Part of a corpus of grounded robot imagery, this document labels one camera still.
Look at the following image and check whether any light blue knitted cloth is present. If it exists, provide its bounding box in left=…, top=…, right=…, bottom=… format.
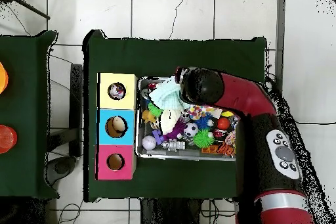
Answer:
left=148, top=76, right=191, bottom=111

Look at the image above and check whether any cream knitted cloth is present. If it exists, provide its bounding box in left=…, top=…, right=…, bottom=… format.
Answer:
left=159, top=107, right=183, bottom=135

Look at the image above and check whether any colourful patterned cloth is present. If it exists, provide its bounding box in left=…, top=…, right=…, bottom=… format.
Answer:
left=108, top=83, right=126, bottom=100

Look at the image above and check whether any wooden box with three holes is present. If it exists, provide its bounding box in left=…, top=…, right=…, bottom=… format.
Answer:
left=94, top=72, right=138, bottom=181

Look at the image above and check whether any shallow mesh bin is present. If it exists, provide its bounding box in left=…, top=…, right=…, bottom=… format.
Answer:
left=136, top=76, right=237, bottom=162

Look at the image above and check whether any dark green tablecloth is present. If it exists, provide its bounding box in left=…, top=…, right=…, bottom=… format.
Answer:
left=0, top=30, right=60, bottom=200
left=82, top=29, right=268, bottom=205

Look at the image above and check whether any green spiky toy with eyes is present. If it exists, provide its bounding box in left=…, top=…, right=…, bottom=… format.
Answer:
left=147, top=101, right=163, bottom=118

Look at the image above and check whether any purple spiky ball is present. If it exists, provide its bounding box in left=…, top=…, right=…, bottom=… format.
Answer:
left=163, top=120, right=186, bottom=141

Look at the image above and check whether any black and white soccer ball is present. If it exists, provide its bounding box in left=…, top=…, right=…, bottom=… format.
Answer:
left=183, top=122, right=200, bottom=137

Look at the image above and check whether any orange-red ball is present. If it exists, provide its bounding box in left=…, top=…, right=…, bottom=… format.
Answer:
left=216, top=116, right=231, bottom=131

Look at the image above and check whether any green spiky ball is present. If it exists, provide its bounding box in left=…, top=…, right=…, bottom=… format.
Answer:
left=192, top=128, right=215, bottom=148

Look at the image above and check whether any white toy baseball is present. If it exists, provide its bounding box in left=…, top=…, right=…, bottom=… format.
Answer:
left=141, top=135, right=158, bottom=150

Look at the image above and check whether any orange tiger plush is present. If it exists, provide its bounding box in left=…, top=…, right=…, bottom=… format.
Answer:
left=216, top=141, right=236, bottom=156

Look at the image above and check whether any black metal rod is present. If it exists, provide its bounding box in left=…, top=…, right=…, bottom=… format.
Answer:
left=0, top=0, right=51, bottom=20

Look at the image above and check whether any orange plastic cup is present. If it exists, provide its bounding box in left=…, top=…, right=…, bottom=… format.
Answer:
left=0, top=60, right=9, bottom=95

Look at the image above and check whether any red plastic cup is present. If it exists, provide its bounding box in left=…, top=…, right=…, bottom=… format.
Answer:
left=0, top=124, right=18, bottom=154

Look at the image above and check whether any black power cable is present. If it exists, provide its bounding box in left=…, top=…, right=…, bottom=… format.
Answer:
left=296, top=120, right=336, bottom=126

